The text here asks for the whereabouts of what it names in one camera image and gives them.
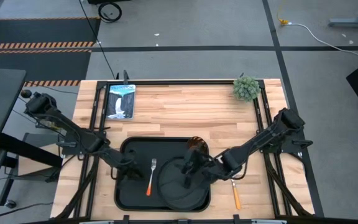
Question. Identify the waterfall picture book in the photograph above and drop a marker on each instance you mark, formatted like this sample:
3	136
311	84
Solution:
120	102

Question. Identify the black round plate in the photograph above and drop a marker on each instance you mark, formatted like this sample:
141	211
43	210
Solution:
179	196

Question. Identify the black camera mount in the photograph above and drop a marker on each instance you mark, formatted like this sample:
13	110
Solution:
182	221

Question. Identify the grey desk leg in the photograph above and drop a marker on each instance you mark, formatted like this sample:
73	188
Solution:
353	22

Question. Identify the amber faceted plastic cup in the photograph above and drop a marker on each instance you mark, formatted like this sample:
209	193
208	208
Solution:
197	142

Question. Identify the silver metal bracket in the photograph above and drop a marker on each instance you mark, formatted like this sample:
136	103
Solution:
96	222
269	222

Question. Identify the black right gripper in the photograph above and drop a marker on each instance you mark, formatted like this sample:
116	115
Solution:
200	168

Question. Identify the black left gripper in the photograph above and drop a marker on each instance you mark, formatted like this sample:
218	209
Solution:
130	169

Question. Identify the green artificial plant ball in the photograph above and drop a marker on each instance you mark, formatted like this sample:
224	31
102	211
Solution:
246	88

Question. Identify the black round knob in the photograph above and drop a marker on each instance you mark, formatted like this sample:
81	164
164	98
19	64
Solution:
26	93

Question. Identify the black aluminium table frame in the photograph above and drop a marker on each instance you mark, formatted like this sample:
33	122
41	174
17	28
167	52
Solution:
182	82

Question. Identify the black clamp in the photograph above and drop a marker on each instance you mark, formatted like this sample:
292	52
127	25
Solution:
125	75

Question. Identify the black hazard-striped floor mat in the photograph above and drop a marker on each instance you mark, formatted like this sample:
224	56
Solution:
36	65
42	31

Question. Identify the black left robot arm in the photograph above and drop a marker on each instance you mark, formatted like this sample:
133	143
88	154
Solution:
73	130

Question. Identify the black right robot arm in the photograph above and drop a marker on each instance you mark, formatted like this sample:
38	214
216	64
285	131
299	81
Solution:
266	135

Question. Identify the black plastic tray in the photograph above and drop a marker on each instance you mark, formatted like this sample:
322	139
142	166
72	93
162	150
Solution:
132	196

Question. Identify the black caster wheel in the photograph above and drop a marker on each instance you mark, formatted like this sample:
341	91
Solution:
10	204

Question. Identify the black desk leg frame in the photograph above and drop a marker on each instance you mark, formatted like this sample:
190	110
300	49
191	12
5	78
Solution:
26	149

